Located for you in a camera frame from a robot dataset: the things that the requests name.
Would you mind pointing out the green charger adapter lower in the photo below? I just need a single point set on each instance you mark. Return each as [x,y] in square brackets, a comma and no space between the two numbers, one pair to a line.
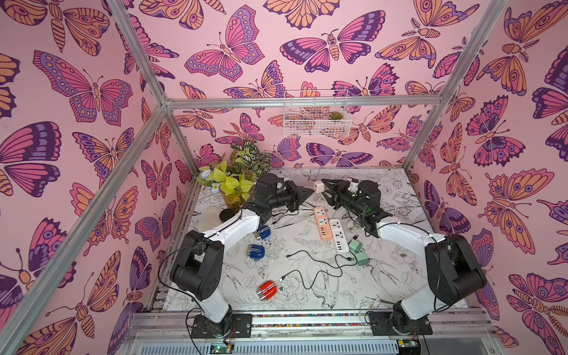
[361,258]

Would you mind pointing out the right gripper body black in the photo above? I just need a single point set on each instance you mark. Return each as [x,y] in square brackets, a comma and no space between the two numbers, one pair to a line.
[339,192]

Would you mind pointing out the white power strip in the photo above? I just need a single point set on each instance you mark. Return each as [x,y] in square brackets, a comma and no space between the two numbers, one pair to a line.
[339,236]

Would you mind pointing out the orange power strip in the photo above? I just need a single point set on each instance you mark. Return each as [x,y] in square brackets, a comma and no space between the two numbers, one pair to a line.
[323,224]

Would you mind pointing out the aluminium cage frame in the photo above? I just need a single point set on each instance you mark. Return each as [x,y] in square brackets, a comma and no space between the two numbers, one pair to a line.
[27,100]

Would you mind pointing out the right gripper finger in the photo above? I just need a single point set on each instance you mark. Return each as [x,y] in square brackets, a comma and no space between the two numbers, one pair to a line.
[333,198]
[334,184]

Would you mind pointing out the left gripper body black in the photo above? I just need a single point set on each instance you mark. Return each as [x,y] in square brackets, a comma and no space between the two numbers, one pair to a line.
[287,198]

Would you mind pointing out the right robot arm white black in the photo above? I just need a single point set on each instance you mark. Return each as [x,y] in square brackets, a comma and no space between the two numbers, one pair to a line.
[453,271]

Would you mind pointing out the small green succulent plant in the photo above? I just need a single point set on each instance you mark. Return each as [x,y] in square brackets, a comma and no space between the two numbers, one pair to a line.
[335,116]

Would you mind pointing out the white wire wall basket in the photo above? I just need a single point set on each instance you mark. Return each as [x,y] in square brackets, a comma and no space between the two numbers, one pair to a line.
[307,117]

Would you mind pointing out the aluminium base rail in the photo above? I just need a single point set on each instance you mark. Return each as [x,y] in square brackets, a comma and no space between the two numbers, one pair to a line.
[458,331]

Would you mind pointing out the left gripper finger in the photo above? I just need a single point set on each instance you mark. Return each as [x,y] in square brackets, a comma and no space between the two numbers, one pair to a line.
[303,190]
[301,198]

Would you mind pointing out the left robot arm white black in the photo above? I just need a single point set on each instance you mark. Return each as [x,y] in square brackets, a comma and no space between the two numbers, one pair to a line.
[197,268]

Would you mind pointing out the amber glass vase with plants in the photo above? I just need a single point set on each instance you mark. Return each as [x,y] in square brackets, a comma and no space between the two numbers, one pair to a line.
[232,175]

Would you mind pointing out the black round lid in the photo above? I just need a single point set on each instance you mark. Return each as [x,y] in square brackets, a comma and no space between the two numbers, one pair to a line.
[226,214]

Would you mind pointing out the pink USB charger adapter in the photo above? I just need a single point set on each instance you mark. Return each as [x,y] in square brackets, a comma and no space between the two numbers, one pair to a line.
[318,187]

